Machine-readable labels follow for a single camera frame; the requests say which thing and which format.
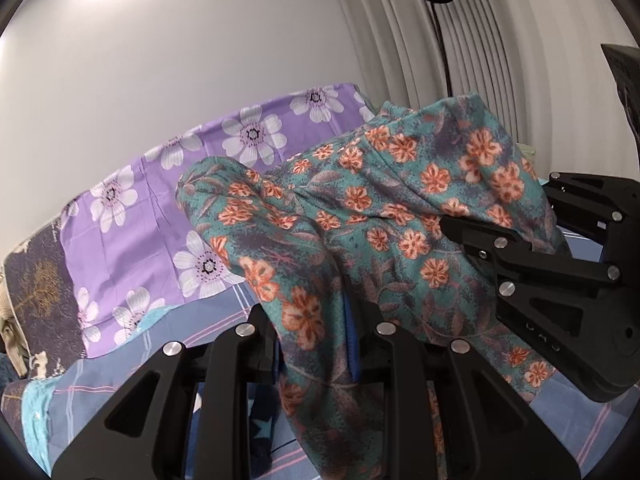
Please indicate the tan crumpled cloth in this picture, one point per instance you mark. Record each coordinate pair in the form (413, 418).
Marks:
(12, 330)

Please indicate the light blue navy printed sheet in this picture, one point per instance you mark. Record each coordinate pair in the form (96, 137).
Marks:
(35, 410)

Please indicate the purple floral pillow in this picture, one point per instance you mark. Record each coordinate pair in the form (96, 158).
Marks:
(150, 240)

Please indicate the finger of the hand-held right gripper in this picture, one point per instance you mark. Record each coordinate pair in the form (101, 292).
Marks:
(590, 200)
(540, 270)

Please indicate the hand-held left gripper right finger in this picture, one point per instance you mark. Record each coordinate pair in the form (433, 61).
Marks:
(355, 345)

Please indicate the white pleated curtain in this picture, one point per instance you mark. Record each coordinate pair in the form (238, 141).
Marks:
(525, 35)

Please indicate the navy tree print pillow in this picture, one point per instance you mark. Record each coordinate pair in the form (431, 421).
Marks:
(40, 285)

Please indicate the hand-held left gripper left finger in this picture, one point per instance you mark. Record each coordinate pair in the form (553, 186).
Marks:
(230, 360)

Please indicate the blue blanket with pink stripes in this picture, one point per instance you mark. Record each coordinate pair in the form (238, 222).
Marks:
(125, 355)

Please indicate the teal floral garment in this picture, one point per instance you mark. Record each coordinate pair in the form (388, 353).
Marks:
(400, 210)

